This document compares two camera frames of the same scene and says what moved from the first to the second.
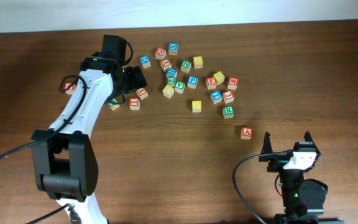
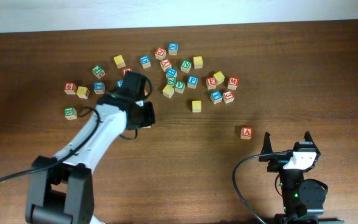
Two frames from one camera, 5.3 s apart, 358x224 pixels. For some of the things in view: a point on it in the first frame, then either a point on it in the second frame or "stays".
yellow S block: [196, 106] stays
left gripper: [136, 78] to [148, 113]
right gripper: [275, 163] stays
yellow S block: [198, 62] stays
